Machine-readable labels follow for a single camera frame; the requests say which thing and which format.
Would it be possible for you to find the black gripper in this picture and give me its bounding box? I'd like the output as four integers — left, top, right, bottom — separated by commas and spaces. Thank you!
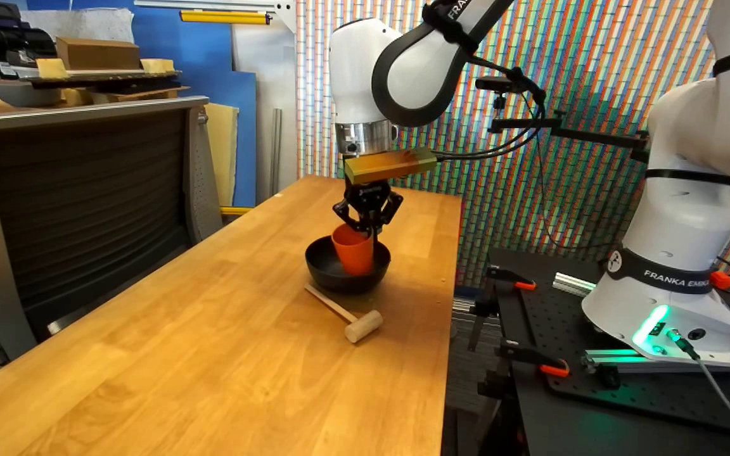
335, 181, 403, 238

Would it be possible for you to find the orange plastic cup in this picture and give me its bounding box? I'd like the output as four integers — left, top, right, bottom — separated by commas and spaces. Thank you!
332, 226, 373, 276

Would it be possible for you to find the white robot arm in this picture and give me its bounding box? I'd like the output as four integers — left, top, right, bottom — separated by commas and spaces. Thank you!
330, 0, 730, 365

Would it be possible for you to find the black bowl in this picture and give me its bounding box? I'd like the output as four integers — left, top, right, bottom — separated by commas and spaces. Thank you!
303, 237, 391, 294

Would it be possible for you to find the small wooden mallet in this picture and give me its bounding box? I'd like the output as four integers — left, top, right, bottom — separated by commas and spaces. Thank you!
306, 285, 383, 344

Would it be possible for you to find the black optical breadboard base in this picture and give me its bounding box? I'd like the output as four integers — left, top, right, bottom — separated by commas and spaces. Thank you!
484, 252, 730, 433

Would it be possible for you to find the wooden box on cart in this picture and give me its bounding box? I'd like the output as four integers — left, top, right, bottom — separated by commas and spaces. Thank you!
55, 39, 138, 71

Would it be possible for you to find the yellow wrist camera box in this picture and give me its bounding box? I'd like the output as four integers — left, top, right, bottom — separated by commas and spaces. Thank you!
341, 150, 435, 185

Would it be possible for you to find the orange handled clamp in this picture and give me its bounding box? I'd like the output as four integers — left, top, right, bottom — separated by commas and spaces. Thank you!
500, 340, 569, 380

